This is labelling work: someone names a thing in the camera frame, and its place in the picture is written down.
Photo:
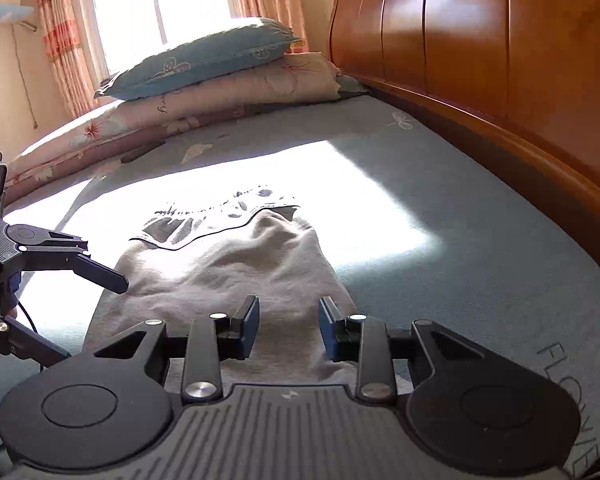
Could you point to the teal pillow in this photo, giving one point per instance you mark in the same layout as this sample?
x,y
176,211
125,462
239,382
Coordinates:
x,y
200,60

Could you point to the window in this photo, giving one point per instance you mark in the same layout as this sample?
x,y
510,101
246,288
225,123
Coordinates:
x,y
155,5

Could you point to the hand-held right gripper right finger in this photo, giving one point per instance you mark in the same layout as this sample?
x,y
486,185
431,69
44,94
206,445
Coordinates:
x,y
327,330

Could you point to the white air conditioner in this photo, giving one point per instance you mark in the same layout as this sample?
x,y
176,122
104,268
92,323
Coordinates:
x,y
2,10

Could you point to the teal printed bed sheet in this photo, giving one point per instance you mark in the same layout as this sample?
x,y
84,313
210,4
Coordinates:
x,y
455,235

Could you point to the folded floral quilt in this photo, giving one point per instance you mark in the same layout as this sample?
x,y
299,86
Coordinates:
x,y
180,110

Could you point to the wooden headboard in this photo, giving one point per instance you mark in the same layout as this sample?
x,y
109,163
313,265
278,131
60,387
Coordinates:
x,y
480,50

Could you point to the person's left hand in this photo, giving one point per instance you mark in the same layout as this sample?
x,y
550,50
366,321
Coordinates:
x,y
12,305

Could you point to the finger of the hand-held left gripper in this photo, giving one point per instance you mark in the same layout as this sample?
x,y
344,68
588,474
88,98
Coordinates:
x,y
30,342
95,272

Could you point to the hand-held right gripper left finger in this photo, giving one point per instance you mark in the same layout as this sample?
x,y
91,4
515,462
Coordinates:
x,y
250,327

